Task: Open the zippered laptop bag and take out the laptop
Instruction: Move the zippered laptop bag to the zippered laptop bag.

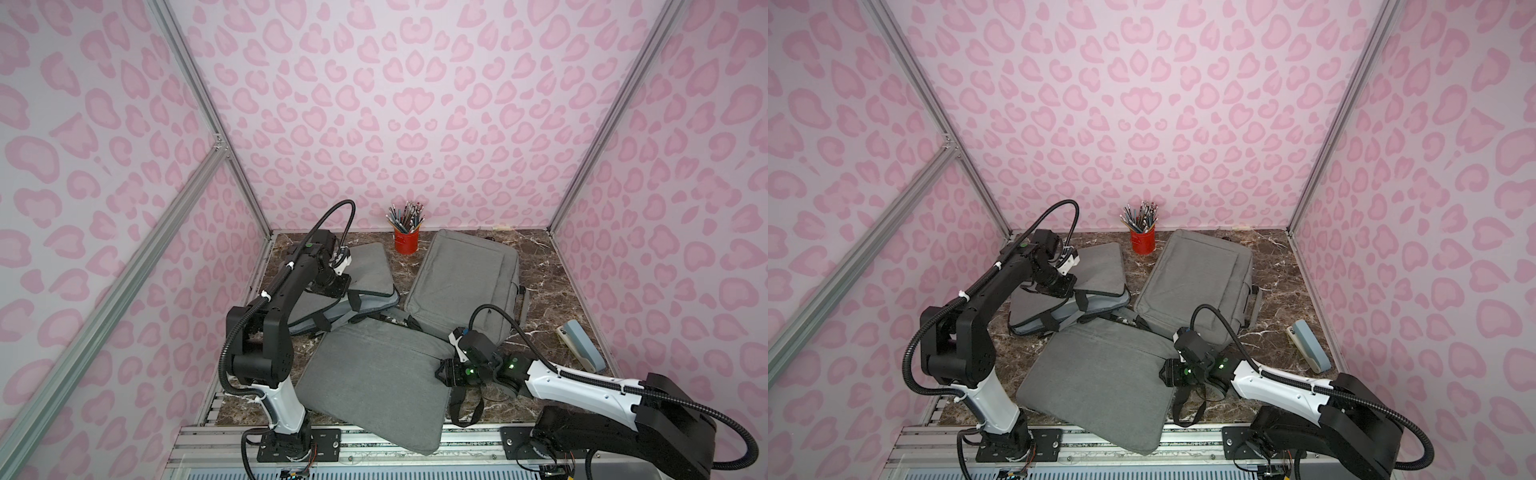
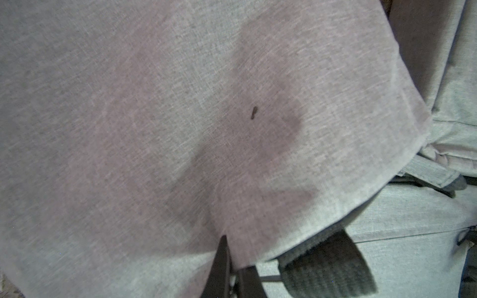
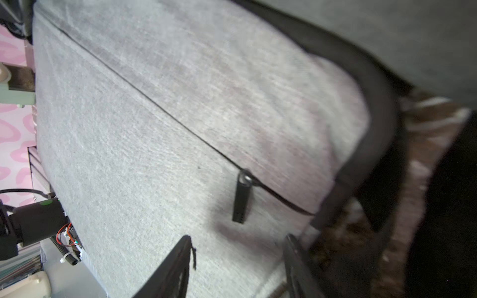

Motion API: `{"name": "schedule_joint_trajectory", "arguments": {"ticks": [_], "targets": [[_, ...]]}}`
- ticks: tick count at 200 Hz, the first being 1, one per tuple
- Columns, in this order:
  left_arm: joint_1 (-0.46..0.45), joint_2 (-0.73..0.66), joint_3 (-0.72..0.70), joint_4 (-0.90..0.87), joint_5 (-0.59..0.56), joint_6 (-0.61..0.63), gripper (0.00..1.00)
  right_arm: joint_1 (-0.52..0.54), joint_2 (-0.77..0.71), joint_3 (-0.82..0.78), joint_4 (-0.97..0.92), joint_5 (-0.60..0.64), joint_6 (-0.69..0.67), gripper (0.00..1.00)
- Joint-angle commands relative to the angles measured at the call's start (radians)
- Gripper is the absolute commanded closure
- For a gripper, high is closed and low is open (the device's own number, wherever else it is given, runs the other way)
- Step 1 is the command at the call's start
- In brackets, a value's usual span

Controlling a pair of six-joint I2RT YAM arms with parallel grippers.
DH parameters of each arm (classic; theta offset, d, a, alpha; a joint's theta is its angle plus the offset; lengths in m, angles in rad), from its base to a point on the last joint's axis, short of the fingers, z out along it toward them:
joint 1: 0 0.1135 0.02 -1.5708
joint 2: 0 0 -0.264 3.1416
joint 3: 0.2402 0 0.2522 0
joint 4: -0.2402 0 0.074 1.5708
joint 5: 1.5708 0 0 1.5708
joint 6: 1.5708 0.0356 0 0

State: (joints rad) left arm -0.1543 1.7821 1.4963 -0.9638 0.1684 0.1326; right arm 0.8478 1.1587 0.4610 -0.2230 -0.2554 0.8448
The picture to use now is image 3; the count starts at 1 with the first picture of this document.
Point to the grey laptop bag with strap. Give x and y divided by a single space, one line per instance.
223 121

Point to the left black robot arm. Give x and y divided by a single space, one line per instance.
27 225

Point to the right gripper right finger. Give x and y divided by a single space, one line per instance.
299 275

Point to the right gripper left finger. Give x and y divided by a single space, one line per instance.
171 278

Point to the grey laptop sleeve top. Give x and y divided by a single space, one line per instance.
430 44

